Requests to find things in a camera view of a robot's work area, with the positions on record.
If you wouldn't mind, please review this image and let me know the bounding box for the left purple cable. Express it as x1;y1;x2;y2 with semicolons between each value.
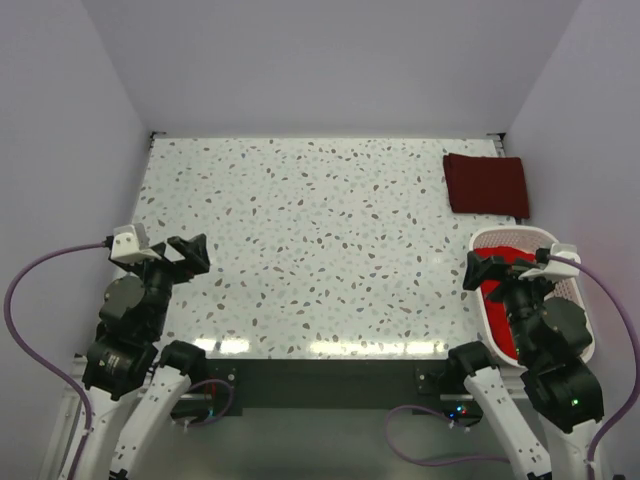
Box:
3;238;114;480

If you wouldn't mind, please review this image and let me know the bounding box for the bright red t shirt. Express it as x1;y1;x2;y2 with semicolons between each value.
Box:
474;246;534;365

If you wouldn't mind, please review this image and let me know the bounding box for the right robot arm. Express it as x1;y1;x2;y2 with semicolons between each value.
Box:
438;244;604;479

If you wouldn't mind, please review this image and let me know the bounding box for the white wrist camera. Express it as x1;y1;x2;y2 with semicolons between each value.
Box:
110;223;149;264
519;243;581;282

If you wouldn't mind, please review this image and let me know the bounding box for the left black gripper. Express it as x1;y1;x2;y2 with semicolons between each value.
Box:
123;232;210;336

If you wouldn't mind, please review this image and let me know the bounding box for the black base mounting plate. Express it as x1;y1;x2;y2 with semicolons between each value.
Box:
149;357;504;426

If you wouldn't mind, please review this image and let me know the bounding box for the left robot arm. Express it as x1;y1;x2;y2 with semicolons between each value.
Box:
59;224;210;479

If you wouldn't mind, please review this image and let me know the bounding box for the folded dark red t shirt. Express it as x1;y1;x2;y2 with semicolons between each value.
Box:
443;153;530;219

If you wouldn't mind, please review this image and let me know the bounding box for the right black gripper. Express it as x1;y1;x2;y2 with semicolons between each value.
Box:
462;248;556;358

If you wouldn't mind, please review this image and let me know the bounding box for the white perforated plastic basket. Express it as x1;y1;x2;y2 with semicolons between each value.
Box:
469;225;585;368

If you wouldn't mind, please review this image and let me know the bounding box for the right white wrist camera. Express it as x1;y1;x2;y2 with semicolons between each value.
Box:
519;243;581;282

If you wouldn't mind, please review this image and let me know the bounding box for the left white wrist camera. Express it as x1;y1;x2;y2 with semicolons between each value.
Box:
110;223;149;264

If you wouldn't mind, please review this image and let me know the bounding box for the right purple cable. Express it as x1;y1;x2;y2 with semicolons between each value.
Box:
547;254;639;471

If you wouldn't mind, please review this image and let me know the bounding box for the purple cable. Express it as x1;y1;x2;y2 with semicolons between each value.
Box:
547;254;639;471
3;238;114;480

